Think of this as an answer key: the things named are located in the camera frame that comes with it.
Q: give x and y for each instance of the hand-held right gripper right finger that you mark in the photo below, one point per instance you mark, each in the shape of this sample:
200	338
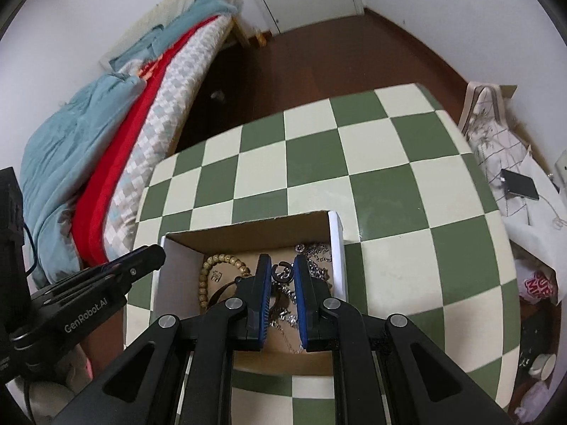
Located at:
302	301

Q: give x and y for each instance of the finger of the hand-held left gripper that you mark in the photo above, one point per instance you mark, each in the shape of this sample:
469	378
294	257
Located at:
88	294
141	256

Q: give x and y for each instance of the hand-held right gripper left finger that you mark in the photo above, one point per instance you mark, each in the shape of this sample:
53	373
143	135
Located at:
264	301

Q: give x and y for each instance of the cardboard box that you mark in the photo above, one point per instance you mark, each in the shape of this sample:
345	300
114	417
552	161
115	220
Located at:
181	270

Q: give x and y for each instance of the black smart band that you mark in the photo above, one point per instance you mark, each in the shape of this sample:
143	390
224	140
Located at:
221	292

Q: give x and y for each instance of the red blanket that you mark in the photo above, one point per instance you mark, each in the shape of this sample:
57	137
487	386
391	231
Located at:
115	177

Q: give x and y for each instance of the bed with blue blanket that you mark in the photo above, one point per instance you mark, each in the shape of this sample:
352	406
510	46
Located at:
79	133

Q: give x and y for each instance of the grey checkered bed sheet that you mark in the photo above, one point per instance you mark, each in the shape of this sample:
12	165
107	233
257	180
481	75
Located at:
155	115

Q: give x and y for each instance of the green checkered table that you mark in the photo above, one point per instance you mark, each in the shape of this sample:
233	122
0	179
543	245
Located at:
398	164

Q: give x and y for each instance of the small grey object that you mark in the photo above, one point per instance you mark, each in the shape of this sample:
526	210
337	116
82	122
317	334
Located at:
217	94

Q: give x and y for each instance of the white plastic bag red print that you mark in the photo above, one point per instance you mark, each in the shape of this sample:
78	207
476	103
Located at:
536	285

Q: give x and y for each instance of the white patterned tote bag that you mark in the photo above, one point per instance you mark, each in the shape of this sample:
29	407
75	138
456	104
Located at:
487	141

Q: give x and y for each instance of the black smartphone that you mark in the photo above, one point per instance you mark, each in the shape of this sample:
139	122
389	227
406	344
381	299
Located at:
520	184

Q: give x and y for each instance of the white round cup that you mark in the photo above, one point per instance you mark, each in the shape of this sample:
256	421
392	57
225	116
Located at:
544	365

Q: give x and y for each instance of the brown cardboard piece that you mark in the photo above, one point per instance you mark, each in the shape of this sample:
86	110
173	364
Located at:
507	90

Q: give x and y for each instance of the wooden bed frame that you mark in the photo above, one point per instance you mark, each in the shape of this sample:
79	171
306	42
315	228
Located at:
250	35

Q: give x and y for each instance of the white wall socket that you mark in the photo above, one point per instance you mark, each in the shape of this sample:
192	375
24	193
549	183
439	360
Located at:
562	164

